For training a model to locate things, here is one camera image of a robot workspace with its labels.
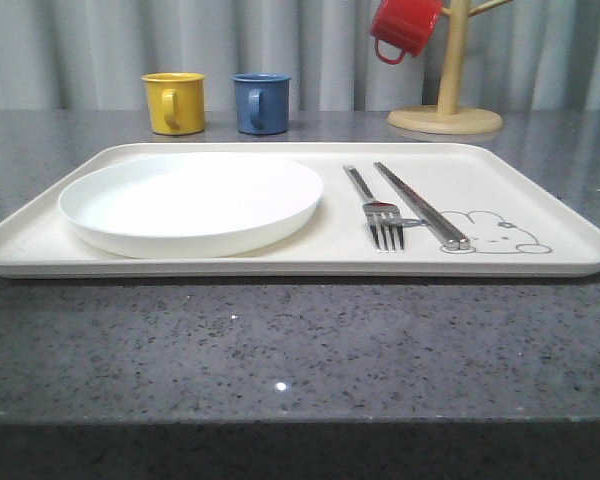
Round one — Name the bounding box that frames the yellow mug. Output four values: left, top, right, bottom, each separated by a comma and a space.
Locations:
142, 72, 206, 136

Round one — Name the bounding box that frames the beige rabbit serving tray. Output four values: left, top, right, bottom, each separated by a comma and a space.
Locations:
0, 142, 600, 278

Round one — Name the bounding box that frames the silver metal fork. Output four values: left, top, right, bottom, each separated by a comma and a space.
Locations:
343, 165, 405, 253

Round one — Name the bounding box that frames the wooden mug tree stand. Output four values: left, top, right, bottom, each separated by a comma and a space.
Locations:
387, 0, 510, 135

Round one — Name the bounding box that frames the grey curtain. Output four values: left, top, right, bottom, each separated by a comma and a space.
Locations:
0, 1, 600, 113

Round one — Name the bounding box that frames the white round plate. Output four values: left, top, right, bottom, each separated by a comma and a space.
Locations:
58, 152, 324, 259

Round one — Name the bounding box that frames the blue mug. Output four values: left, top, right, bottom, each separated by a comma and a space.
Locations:
232, 73, 291, 135

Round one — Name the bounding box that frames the red mug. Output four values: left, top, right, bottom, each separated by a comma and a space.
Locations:
370, 0, 443, 65

